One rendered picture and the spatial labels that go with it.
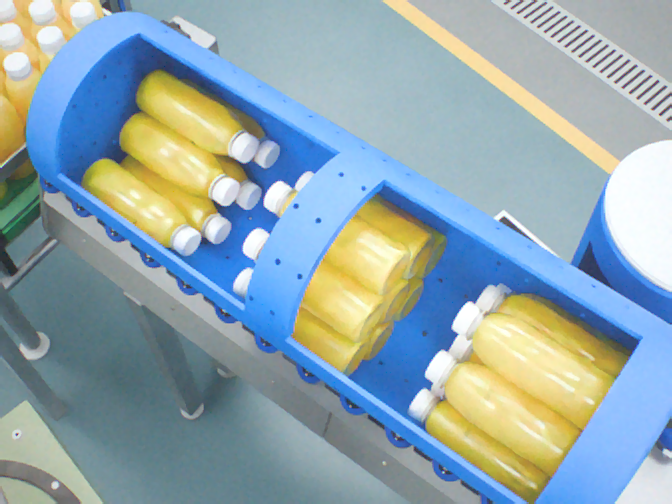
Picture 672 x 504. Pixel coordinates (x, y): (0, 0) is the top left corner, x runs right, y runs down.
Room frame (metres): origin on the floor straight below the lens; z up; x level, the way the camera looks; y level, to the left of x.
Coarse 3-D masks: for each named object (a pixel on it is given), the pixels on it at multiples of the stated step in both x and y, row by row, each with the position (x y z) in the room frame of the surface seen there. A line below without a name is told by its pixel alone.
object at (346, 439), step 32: (64, 224) 0.76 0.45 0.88; (96, 256) 0.70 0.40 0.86; (128, 288) 0.65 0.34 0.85; (160, 288) 0.63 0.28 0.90; (192, 320) 0.58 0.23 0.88; (224, 352) 0.53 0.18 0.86; (256, 384) 0.49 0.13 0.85; (288, 384) 0.47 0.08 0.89; (320, 416) 0.43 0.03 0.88; (352, 448) 0.38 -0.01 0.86; (416, 448) 0.36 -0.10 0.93; (384, 480) 0.34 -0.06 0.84; (416, 480) 0.33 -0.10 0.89; (640, 480) 0.31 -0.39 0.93
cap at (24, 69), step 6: (12, 54) 0.93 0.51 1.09; (18, 54) 0.93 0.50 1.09; (24, 54) 0.93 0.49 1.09; (6, 60) 0.92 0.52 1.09; (12, 60) 0.92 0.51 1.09; (18, 60) 0.92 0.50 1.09; (24, 60) 0.92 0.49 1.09; (6, 66) 0.91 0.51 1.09; (12, 66) 0.91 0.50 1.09; (18, 66) 0.91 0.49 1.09; (24, 66) 0.91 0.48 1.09; (6, 72) 0.91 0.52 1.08; (12, 72) 0.90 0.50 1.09; (18, 72) 0.90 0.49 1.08; (24, 72) 0.91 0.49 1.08
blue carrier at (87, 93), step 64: (64, 64) 0.78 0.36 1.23; (128, 64) 0.87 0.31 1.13; (192, 64) 0.78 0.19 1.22; (64, 128) 0.77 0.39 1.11; (320, 128) 0.68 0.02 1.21; (64, 192) 0.69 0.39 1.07; (320, 192) 0.56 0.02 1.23; (384, 192) 0.68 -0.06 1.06; (448, 192) 0.60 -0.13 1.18; (192, 256) 0.63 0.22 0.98; (320, 256) 0.49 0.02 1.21; (448, 256) 0.60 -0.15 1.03; (512, 256) 0.48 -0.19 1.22; (256, 320) 0.46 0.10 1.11; (448, 320) 0.53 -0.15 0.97; (640, 320) 0.41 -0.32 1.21; (384, 384) 0.43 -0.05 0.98; (640, 384) 0.32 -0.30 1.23; (448, 448) 0.30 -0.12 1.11; (576, 448) 0.27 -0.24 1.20; (640, 448) 0.26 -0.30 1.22
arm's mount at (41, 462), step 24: (24, 408) 0.37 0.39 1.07; (0, 432) 0.34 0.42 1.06; (24, 432) 0.34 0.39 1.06; (48, 432) 0.34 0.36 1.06; (0, 456) 0.31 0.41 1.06; (24, 456) 0.31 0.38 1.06; (48, 456) 0.31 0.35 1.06; (0, 480) 0.28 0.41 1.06; (24, 480) 0.28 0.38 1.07; (48, 480) 0.28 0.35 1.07; (72, 480) 0.28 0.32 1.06
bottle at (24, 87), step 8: (32, 72) 0.92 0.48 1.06; (40, 72) 0.93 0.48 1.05; (8, 80) 0.91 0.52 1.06; (16, 80) 0.90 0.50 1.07; (24, 80) 0.91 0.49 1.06; (32, 80) 0.91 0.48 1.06; (8, 88) 0.90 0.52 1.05; (16, 88) 0.90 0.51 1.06; (24, 88) 0.90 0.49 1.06; (32, 88) 0.90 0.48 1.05; (8, 96) 0.90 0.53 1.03; (16, 96) 0.89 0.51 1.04; (24, 96) 0.89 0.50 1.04; (32, 96) 0.89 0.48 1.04; (16, 104) 0.89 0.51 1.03; (24, 104) 0.89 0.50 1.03; (24, 112) 0.89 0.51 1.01; (24, 120) 0.89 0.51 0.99
